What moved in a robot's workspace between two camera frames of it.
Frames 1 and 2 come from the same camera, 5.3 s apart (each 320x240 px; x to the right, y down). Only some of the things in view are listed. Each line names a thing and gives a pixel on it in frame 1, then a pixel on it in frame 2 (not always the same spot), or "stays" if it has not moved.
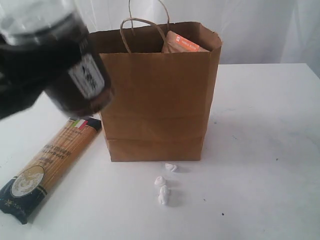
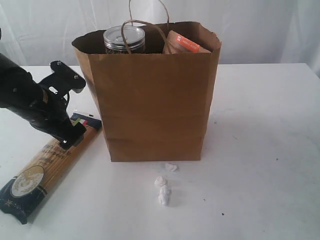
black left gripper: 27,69 → 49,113
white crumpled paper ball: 161,199 stays
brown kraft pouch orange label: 175,43 stays
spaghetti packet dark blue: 19,194 stays
